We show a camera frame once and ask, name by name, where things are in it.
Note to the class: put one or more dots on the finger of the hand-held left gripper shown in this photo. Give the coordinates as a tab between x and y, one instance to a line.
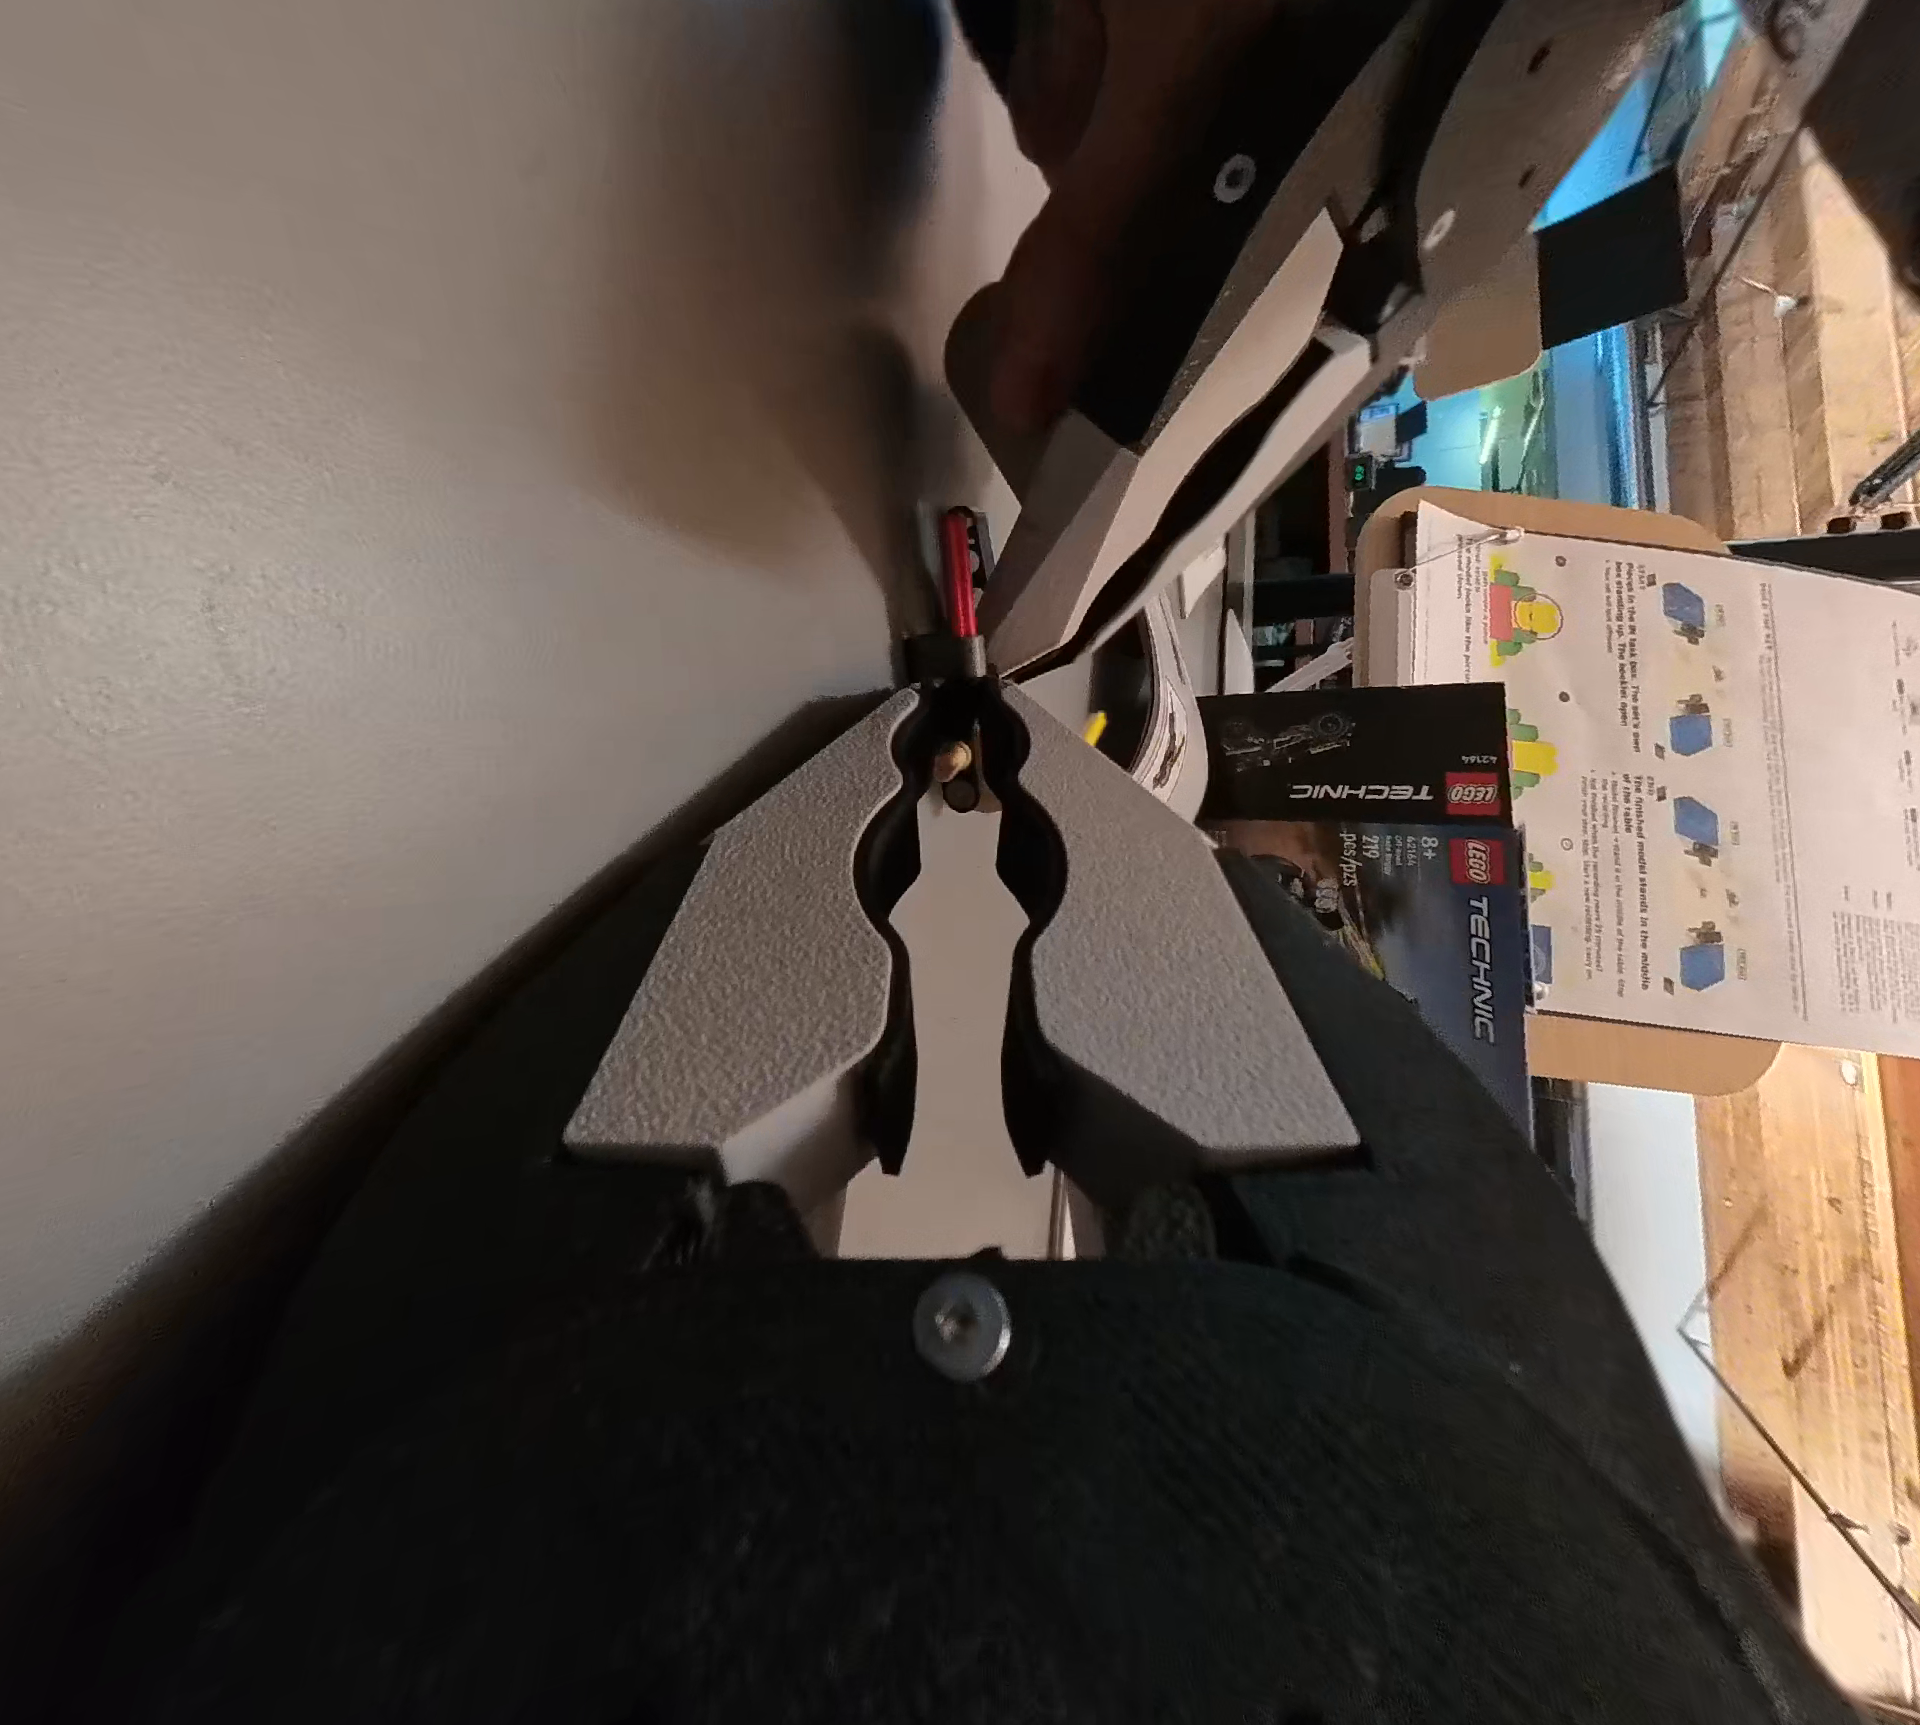
1140	435
1305	420

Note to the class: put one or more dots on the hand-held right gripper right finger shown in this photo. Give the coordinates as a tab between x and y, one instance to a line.
1184	990

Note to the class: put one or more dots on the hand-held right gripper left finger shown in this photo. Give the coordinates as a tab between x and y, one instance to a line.
751	990

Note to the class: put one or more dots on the black gear frame assembly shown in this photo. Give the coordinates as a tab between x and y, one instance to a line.
957	585

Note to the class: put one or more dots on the toy car set box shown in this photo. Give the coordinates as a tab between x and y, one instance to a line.
1350	885

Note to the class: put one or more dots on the person's left hand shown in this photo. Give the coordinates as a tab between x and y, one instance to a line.
1155	30

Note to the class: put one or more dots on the hanging cardboard strip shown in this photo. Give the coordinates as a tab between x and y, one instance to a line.
1613	262

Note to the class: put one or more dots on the open instruction booklet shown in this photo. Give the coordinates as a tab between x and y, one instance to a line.
1162	720

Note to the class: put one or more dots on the cardboard box with instruction sheet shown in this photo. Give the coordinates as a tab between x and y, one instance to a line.
1680	781

